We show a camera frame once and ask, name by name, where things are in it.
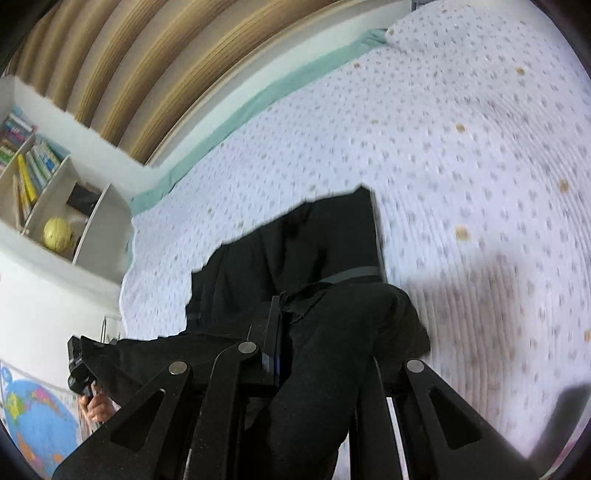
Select black hooded jacket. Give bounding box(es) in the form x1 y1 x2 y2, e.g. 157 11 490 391
81 185 432 480

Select yellow globe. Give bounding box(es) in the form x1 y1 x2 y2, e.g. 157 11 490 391
42 217 75 253

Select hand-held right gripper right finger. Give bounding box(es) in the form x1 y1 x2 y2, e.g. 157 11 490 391
351 356 539 480

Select white bookshelf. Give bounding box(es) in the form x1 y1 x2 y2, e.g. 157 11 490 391
0 76 136 283

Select black box on shelf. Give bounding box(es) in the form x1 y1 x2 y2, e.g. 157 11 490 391
66 182 103 216

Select world map poster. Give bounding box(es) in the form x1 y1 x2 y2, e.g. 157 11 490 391
0 362 82 480

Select striped wooden headboard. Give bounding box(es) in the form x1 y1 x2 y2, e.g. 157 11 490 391
7 0 413 167

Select row of colourful books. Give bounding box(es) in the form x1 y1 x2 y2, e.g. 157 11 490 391
0 105 38 172
13 136 64 228

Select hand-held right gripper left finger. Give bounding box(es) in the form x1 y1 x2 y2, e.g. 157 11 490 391
52 295 285 480

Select green bed sheet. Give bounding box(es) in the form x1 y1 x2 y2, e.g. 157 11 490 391
130 28 389 214

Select person's left hand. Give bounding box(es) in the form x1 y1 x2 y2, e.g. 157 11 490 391
78 387 117 426

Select floral white quilt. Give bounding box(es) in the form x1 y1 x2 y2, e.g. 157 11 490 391
120 0 591 480

